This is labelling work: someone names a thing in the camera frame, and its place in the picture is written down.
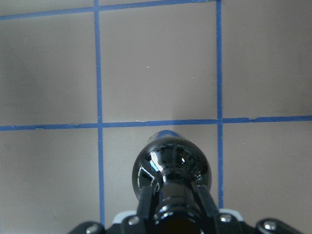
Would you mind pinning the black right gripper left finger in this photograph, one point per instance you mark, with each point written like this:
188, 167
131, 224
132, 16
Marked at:
145, 206

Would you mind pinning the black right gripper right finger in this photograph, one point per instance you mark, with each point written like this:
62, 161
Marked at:
206, 201

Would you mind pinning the dark wine bottle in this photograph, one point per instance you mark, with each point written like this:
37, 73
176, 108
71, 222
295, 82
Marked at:
171, 167

